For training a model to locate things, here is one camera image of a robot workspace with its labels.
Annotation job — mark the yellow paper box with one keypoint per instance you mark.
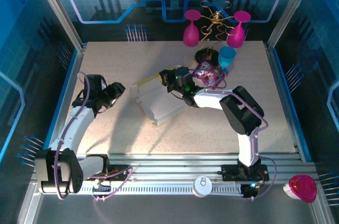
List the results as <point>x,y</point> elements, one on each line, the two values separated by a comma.
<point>159,102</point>

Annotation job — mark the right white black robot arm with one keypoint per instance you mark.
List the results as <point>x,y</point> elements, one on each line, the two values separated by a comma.
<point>243,112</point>

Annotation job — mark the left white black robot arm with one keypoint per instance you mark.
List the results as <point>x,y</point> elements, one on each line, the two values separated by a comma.
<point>71,128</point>

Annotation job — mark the purple snack bag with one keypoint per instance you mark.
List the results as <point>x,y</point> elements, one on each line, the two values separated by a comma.
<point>209,74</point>

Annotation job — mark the pink plastic goblet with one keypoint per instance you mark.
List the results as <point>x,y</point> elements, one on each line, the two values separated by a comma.
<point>191,36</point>
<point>235,37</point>

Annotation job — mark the blue plastic goblet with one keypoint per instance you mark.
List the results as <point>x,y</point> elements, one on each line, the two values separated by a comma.
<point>226,57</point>

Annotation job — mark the silver tin can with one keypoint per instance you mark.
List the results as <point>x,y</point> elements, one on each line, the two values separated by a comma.
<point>202,186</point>

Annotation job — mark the black controller board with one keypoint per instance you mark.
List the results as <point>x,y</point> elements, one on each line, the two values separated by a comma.
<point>249,191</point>

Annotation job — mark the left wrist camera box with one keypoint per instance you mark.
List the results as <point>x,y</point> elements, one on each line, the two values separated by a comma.
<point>115,100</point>

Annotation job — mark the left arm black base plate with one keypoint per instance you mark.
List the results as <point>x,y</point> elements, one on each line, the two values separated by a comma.
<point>119,174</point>

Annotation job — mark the aluminium mounting rail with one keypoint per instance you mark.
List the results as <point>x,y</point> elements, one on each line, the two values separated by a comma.
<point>172,168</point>

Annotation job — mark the aluminium frame post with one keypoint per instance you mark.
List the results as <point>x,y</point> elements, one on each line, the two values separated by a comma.
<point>286,9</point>
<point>59,9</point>

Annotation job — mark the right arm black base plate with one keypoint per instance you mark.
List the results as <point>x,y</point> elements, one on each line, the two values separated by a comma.
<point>230,174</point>

